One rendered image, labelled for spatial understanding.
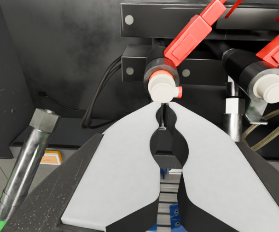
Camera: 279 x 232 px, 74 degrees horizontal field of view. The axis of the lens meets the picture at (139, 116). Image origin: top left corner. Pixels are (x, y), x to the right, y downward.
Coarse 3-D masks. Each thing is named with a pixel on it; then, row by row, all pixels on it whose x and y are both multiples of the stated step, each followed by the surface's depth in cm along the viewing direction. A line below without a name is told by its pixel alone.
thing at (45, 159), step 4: (48, 152) 39; (52, 152) 39; (56, 152) 40; (44, 156) 39; (48, 156) 39; (52, 156) 39; (60, 156) 40; (44, 160) 40; (48, 160) 40; (52, 160) 40; (56, 160) 40; (60, 160) 40
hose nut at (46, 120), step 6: (36, 108) 16; (36, 114) 16; (42, 114) 15; (48, 114) 16; (54, 114) 16; (36, 120) 15; (42, 120) 15; (48, 120) 16; (54, 120) 16; (36, 126) 15; (42, 126) 15; (48, 126) 16; (54, 126) 16
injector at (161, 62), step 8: (152, 40) 27; (160, 40) 24; (152, 48) 20; (160, 48) 18; (152, 56) 16; (160, 56) 16; (152, 64) 14; (160, 64) 14; (168, 64) 14; (152, 72) 14; (176, 72) 14; (144, 80) 14; (176, 80) 14
